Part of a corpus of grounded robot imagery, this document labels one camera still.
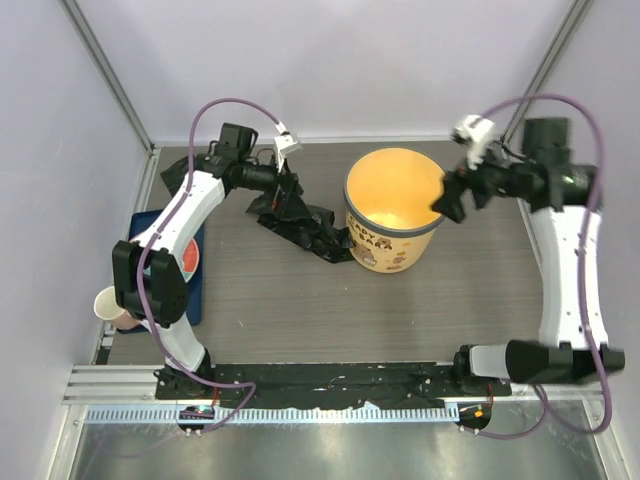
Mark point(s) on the perforated cable duct strip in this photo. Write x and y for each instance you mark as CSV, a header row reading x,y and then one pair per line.
x,y
183,414

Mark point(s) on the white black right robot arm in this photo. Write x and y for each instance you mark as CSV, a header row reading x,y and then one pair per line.
x,y
572,341

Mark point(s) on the yellow capybara trash bin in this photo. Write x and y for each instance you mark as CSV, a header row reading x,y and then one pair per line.
x,y
389,195

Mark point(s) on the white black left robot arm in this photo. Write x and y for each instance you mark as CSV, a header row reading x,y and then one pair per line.
x,y
148,279

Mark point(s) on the left aluminium corner post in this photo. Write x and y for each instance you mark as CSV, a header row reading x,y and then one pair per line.
x,y
101,61

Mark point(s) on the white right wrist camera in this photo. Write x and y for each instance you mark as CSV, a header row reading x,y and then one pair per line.
x,y
475,133

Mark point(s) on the aluminium corner post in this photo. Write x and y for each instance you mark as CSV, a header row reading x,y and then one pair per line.
x,y
572,20
101,61

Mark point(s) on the aluminium frame rail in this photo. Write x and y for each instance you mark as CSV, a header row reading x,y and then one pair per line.
x,y
111,384

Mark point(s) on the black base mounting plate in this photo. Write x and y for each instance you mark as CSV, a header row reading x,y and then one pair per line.
x,y
338,386

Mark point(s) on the red and teal plate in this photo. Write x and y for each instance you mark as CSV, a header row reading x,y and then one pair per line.
x,y
190,260

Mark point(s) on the white paper cup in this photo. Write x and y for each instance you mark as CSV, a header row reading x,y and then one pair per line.
x,y
107,309

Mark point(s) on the right aluminium corner post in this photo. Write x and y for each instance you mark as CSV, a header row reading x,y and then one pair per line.
x,y
572,20

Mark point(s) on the black trash bag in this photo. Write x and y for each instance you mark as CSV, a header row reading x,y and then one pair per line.
x,y
320,237

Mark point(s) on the blue tray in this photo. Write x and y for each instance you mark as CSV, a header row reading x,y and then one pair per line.
x,y
140,222

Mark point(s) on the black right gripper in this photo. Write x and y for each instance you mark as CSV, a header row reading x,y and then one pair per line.
x,y
449,202

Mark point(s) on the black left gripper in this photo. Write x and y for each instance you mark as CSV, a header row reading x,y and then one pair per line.
x,y
287,199

